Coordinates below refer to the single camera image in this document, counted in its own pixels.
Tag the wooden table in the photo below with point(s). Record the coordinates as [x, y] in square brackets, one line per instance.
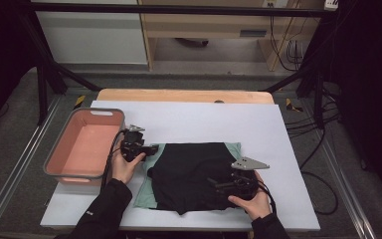
[179, 95]

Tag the black curtain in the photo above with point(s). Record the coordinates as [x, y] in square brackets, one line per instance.
[0, 49]
[374, 83]

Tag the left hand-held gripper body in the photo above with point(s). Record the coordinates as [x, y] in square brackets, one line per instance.
[132, 146]

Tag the person's right hand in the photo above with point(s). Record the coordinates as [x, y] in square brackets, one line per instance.
[257, 205]

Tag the black metal frame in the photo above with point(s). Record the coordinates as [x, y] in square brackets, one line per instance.
[179, 9]

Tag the light wooden desk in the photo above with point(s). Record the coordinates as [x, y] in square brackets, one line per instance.
[205, 26]

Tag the white cabinet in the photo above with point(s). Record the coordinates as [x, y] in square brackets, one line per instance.
[93, 40]

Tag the black and green shirt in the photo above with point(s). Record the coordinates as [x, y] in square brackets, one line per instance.
[185, 172]

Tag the white power strip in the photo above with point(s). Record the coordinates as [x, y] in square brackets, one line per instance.
[331, 4]

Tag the pink basin with grey rim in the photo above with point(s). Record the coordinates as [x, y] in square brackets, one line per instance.
[86, 146]

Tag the metal floor rail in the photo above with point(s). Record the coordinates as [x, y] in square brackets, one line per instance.
[341, 186]
[20, 159]

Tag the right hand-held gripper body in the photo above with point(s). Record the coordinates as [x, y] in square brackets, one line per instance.
[248, 163]

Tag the person's left hand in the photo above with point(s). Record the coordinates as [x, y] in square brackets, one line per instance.
[124, 169]

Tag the yellow black tape marker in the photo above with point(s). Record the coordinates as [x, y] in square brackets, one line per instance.
[79, 101]
[291, 105]

